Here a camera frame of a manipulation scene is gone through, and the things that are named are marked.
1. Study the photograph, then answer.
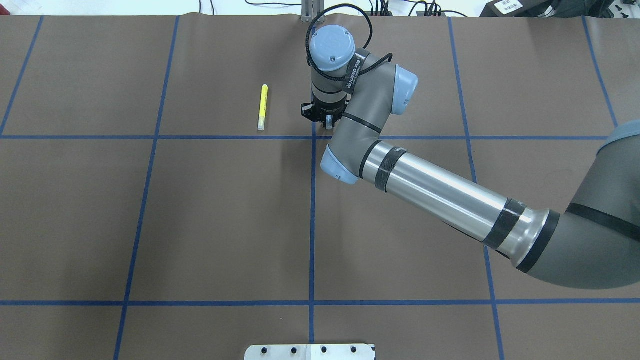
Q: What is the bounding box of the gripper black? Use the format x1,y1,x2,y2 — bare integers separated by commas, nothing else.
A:
301,100,348,131

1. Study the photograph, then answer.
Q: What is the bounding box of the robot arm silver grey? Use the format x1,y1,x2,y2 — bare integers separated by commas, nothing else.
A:
301,24,640,290

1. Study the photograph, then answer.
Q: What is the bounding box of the yellow highlighter pen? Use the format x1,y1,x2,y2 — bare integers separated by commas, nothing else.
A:
257,84,269,132

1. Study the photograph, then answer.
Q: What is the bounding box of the black power strip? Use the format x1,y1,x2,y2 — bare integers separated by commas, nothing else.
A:
366,3,444,18

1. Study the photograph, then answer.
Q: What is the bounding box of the black white label box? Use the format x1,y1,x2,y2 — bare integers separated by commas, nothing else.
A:
480,0,554,18

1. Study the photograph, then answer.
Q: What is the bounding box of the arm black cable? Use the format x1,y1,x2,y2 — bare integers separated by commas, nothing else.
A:
305,4,396,83

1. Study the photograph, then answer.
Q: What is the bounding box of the aluminium frame post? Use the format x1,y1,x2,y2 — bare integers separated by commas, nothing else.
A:
300,0,325,24

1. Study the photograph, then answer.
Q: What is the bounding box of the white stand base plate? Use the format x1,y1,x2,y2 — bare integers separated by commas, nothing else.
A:
244,343,377,360

